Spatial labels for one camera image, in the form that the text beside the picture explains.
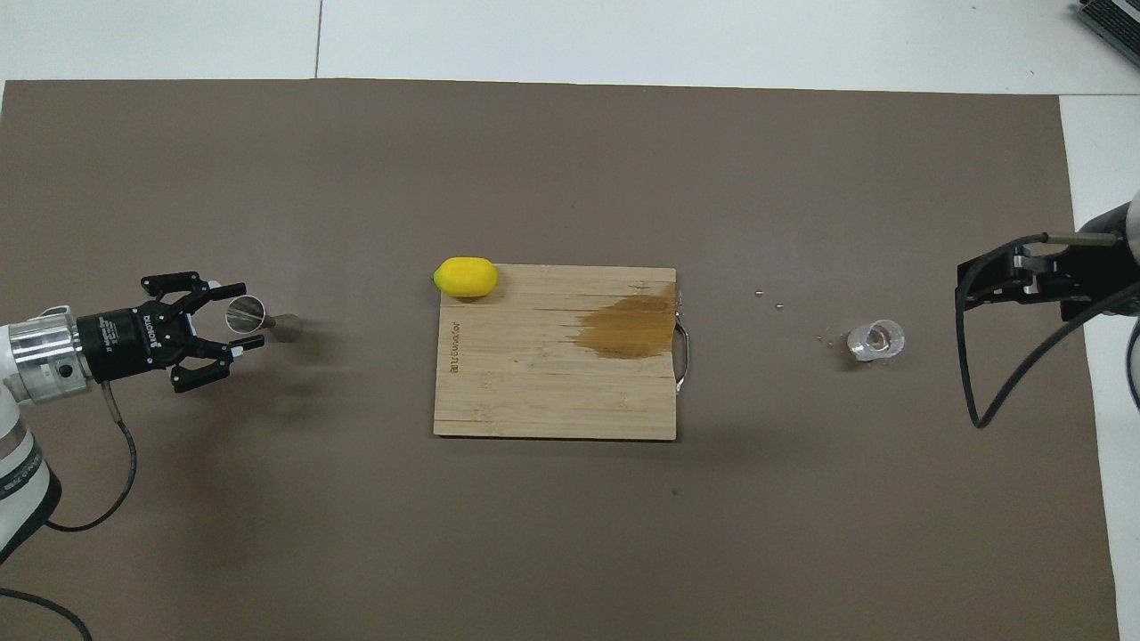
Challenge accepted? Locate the grey ribbed device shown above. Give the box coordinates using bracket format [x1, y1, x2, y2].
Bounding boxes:
[1075, 0, 1140, 68]

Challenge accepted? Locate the metal jigger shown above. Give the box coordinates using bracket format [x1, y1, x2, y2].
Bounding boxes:
[225, 296, 304, 344]

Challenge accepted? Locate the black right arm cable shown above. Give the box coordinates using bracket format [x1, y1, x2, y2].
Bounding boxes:
[955, 231, 1140, 430]

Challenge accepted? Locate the wooden cutting board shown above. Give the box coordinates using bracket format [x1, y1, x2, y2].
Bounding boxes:
[433, 264, 691, 442]

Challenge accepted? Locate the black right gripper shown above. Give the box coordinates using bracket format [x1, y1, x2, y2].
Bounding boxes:
[957, 249, 1140, 323]

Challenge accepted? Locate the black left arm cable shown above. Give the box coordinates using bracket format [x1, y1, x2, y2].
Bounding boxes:
[0, 385, 139, 641]

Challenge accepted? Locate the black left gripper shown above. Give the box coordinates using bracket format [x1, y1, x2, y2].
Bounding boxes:
[76, 272, 265, 394]

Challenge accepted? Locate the brown table mat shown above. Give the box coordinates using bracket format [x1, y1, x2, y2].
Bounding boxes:
[0, 78, 1121, 641]

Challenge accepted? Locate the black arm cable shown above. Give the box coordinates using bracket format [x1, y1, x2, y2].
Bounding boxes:
[955, 231, 1140, 430]
[0, 385, 139, 641]

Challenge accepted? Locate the clear glass cup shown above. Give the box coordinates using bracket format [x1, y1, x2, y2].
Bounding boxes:
[846, 319, 907, 363]

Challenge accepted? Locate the yellow lemon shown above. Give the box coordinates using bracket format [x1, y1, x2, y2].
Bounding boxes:
[433, 256, 500, 299]

